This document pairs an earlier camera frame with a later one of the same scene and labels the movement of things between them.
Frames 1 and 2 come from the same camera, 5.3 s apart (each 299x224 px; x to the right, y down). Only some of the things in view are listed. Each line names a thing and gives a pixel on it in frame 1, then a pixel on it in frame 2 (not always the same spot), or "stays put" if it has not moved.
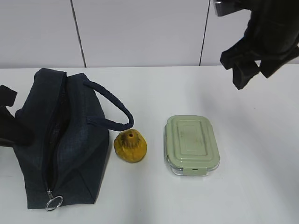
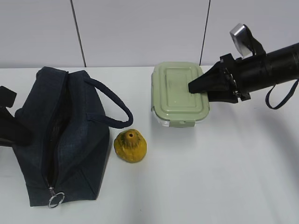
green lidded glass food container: x=190 y=144 to x=172 y=104
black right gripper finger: x=242 y=73 to x=215 y=79
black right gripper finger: x=269 y=66 to x=227 y=96
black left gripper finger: x=7 y=96 stays put
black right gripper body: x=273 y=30 to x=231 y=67
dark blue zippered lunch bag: x=66 y=162 stays put
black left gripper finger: x=13 y=132 stays put
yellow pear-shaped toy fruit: x=130 y=146 stays put
